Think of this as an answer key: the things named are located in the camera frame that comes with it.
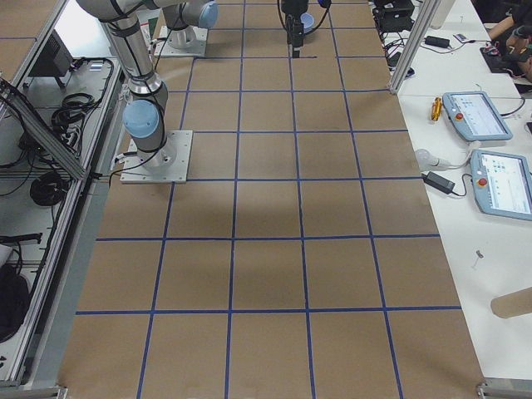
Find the blue bowl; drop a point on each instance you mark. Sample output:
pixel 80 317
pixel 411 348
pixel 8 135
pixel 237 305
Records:
pixel 308 22

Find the white light bulb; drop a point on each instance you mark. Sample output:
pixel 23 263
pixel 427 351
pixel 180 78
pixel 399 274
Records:
pixel 429 162

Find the upper teach pendant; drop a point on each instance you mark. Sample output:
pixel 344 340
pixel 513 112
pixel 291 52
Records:
pixel 474 116

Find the aluminium frame bar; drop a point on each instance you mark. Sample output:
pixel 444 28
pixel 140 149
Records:
pixel 36 127

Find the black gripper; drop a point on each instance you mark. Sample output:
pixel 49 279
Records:
pixel 292 12

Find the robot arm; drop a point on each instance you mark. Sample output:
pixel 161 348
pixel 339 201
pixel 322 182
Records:
pixel 183 21
pixel 143 118

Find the cardboard tube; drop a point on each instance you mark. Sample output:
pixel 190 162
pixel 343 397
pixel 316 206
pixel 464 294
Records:
pixel 513 304

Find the black power adapter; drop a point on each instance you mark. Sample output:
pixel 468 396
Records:
pixel 438 182

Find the teach pendant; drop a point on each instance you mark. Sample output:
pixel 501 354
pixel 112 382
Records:
pixel 501 184
pixel 474 116

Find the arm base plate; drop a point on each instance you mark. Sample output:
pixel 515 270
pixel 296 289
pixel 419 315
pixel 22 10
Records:
pixel 170 164
pixel 188 42

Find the small black adapter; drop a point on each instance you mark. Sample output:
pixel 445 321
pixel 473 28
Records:
pixel 437 42

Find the yellow screwdriver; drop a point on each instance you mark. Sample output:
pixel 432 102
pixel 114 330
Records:
pixel 436 109

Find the aluminium frame post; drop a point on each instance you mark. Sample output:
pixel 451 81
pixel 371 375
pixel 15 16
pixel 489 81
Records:
pixel 423 20

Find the black monitor box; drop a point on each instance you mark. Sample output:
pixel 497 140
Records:
pixel 54 60

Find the lower teach pendant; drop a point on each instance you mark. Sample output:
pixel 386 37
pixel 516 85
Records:
pixel 501 184

